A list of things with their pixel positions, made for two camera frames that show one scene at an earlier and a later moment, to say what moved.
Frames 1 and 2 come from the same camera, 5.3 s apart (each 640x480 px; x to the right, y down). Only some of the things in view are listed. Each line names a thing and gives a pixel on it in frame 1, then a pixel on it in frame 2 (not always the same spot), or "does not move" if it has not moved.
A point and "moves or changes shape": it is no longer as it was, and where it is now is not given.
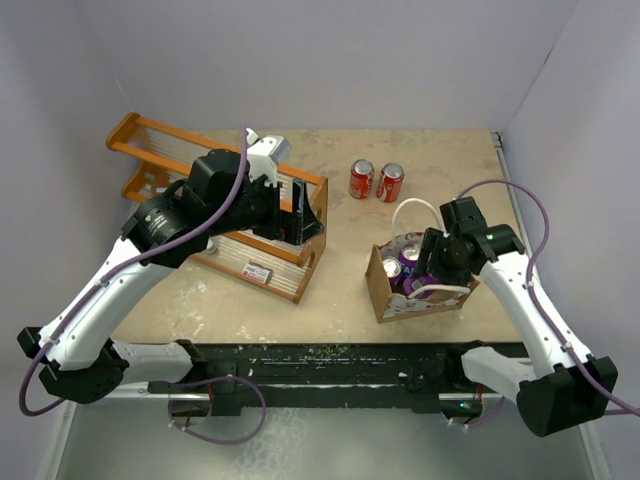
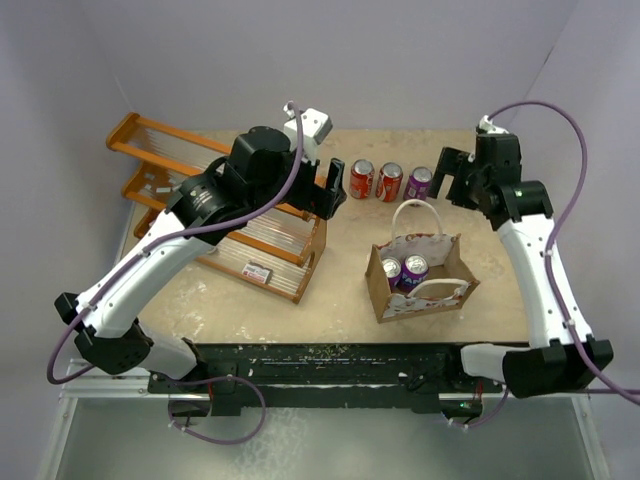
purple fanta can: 414,283 to 417,185
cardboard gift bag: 388,304 does not move
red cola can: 361,178 does not move
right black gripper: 432,243 to 456,163
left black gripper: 292,227 to 321,201
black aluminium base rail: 318,375 does not move
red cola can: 390,182 does not move
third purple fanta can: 393,269 does not move
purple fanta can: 408,258 moves or changes shape
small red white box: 257,272 does not move
